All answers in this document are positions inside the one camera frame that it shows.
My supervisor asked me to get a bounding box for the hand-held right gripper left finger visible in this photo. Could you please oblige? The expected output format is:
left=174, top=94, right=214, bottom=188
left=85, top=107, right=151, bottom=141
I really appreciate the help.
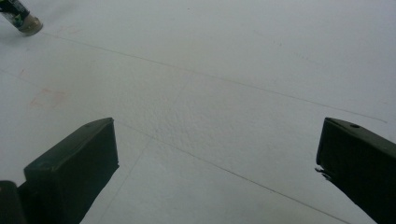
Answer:
left=18, top=117, right=120, bottom=224

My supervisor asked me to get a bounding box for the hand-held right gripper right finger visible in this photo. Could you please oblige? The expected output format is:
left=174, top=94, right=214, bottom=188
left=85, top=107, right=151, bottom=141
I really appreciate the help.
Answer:
left=315, top=117, right=396, bottom=224

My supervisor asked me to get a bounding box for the small bottle with tan cap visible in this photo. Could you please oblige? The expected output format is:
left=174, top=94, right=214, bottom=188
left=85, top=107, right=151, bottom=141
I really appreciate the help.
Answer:
left=0, top=0, right=44, bottom=37

